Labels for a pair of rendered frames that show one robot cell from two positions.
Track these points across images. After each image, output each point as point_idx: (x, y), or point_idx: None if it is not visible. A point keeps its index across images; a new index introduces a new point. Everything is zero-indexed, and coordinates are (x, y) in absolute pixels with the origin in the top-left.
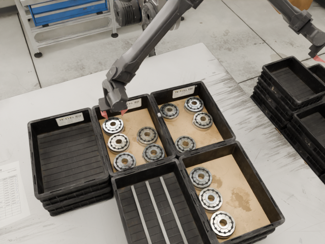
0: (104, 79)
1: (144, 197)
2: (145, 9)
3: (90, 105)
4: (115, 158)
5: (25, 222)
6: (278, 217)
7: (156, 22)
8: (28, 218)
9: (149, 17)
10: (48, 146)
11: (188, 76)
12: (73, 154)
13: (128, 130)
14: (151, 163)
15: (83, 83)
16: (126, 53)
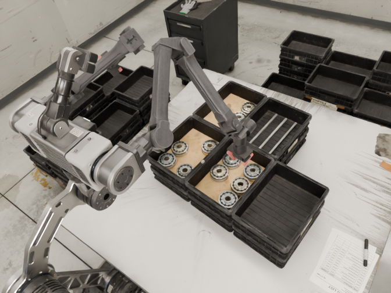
0: (160, 279)
1: (265, 150)
2: (100, 198)
3: (205, 266)
4: (255, 177)
5: (339, 225)
6: (229, 84)
7: (203, 77)
8: (335, 226)
9: (105, 198)
10: (284, 237)
11: (116, 203)
12: (273, 213)
13: (222, 190)
14: (246, 144)
15: None
16: (222, 109)
